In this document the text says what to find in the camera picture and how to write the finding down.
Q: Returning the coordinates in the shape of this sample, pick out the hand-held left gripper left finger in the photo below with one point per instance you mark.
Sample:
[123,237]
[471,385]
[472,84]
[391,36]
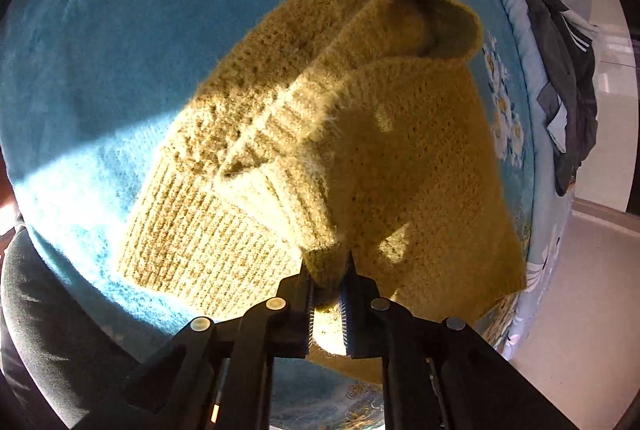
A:
[299,310]

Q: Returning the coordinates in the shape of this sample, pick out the dark grey garment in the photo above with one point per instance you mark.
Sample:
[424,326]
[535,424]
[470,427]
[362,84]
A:
[560,60]

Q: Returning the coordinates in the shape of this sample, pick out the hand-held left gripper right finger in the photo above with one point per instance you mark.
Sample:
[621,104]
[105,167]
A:
[356,310]

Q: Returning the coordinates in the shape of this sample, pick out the blue fleece blanket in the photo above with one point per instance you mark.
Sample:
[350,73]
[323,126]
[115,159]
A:
[125,60]

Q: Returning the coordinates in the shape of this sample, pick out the mustard yellow knit sweater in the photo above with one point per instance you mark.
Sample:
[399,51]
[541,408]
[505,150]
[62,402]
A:
[400,150]

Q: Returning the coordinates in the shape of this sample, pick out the black chair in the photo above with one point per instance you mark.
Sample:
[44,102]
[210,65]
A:
[50,340]

